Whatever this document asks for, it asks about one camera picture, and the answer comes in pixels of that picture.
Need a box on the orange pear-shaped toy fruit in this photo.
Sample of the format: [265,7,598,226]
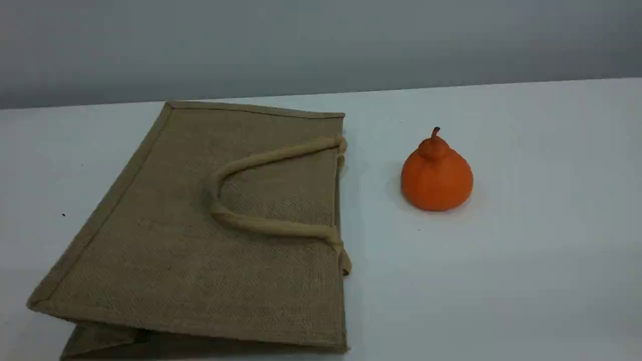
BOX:
[400,126,474,212]

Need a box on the brown jute bag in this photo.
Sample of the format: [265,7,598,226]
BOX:
[26,100,353,361]

